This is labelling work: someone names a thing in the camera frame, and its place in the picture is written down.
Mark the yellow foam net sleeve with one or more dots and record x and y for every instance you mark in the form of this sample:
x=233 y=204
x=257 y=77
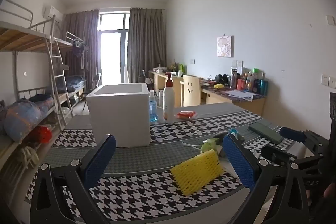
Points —
x=194 y=174

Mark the glass balcony door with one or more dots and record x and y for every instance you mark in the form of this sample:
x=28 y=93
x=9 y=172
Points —
x=113 y=56

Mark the blue bundled quilt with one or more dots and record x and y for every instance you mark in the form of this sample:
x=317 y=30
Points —
x=21 y=119

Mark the dark green case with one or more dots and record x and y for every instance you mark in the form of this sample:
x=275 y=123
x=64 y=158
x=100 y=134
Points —
x=265 y=132

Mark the white lotion pump bottle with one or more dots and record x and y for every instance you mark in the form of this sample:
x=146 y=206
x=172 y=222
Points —
x=168 y=103

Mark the metal bunk bed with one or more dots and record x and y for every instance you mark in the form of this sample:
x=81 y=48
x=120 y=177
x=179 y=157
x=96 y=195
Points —
x=15 y=37

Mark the metal bunk ladder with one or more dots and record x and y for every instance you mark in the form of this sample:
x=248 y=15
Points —
x=59 y=74

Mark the beige cloth bundle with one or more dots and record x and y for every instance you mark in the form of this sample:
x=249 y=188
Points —
x=26 y=157

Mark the cartoon wall picture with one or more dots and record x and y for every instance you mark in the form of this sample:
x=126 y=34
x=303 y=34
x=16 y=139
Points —
x=225 y=46

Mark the white air conditioner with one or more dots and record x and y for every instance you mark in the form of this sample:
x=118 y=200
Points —
x=52 y=12

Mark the white wall socket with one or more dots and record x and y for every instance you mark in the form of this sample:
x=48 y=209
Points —
x=325 y=79

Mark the blue spray bottle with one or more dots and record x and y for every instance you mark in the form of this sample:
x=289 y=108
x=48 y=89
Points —
x=153 y=111

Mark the group of toiletry bottles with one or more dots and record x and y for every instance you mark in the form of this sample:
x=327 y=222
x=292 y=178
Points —
x=252 y=85

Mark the brown curtain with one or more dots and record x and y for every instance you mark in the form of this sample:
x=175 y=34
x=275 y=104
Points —
x=147 y=43
x=89 y=37

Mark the red plastic bag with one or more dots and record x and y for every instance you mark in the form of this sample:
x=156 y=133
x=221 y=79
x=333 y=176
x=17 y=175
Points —
x=42 y=134

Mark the dark blue bedding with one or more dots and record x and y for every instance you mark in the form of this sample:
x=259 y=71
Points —
x=74 y=82

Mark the wooden chair with smiley face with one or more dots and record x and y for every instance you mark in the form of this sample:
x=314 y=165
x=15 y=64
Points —
x=191 y=90

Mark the houndstooth tablecloth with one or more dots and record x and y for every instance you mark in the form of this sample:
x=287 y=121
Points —
x=147 y=195

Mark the black folding chair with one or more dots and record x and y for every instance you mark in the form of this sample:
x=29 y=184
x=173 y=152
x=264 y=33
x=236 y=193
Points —
x=95 y=78

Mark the yellow item on desk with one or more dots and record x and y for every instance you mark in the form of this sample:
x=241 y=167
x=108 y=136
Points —
x=219 y=86

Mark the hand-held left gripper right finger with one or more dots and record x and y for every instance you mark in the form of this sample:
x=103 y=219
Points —
x=239 y=161

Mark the dark hanging clothes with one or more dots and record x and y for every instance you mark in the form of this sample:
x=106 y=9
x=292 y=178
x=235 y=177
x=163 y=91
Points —
x=78 y=50

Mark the white foam box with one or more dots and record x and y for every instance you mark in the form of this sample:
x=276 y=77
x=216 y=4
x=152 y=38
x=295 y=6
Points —
x=118 y=113

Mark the person's right hand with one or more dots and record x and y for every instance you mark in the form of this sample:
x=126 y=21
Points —
x=330 y=191

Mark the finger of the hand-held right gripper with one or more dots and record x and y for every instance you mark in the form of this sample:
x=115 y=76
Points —
x=291 y=134
x=275 y=153

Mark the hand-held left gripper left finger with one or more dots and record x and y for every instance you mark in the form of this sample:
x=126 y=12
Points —
x=99 y=161

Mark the green plastic bag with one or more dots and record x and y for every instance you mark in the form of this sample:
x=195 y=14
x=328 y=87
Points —
x=208 y=145

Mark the red snack packet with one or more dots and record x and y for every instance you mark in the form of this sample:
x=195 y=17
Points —
x=185 y=114

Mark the white papers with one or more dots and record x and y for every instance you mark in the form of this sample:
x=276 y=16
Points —
x=241 y=95

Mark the long wooden desk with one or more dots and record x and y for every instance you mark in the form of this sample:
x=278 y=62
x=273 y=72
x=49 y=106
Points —
x=252 y=106

